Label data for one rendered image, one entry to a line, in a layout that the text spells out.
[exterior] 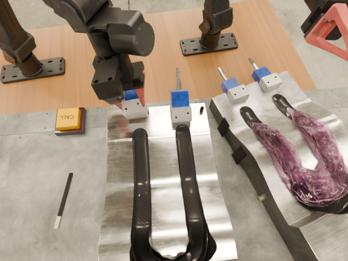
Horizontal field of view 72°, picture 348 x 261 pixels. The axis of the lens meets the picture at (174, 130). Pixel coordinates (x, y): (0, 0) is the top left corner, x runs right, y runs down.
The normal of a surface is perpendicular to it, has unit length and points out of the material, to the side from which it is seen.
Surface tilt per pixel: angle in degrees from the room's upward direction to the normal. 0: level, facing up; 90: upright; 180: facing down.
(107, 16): 19
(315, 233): 0
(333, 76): 0
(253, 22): 0
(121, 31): 90
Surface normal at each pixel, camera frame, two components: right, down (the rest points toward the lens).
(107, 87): 0.04, 0.73
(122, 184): 0.00, -0.54
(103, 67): -0.19, -0.67
